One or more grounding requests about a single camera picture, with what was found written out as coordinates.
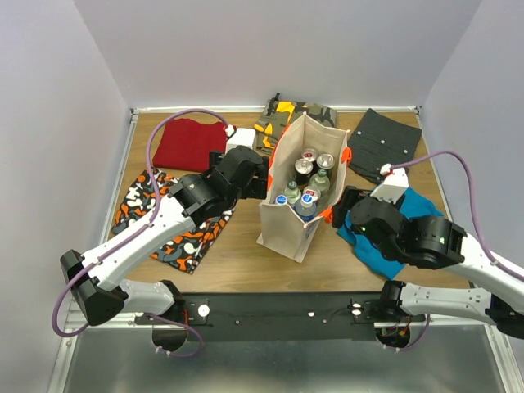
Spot Pocari Sweat bottle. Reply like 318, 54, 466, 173
294, 194, 317, 222
274, 194, 288, 206

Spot beige canvas tote bag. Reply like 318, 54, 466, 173
257, 115, 352, 263

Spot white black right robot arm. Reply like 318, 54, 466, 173
331, 186, 523, 339

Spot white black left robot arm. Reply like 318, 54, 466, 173
60, 146, 269, 326

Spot red tab can front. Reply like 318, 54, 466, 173
302, 185, 322, 202

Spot red tab can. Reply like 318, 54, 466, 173
301, 148, 318, 164
302, 185, 322, 202

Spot green cap glass bottle back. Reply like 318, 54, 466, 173
309, 169, 331, 197

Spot green cap glass bottle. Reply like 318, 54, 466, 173
309, 169, 331, 197
283, 180, 301, 206

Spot teal blue shirt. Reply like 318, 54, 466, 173
337, 187, 443, 280

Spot green cap glass bottle front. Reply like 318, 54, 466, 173
283, 180, 301, 206

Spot black soda can left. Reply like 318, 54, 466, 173
294, 158, 314, 187

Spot folded red shirt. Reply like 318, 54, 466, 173
152, 118, 228, 172

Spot red tab can back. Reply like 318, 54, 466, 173
301, 148, 318, 164

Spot camouflage yellow green shorts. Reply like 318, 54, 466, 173
254, 93, 337, 156

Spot dark grey buttoned garment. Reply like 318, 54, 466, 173
348, 108, 422, 184

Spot orange black patterned shorts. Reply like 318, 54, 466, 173
111, 170, 234, 274

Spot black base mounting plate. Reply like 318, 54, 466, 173
161, 291, 408, 343

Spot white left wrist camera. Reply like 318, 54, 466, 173
225, 124, 256, 152

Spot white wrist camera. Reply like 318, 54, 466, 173
225, 124, 256, 152
372, 164, 409, 204

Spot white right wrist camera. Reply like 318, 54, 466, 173
372, 164, 409, 204

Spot aluminium table frame rail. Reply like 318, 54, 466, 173
47, 106, 524, 393

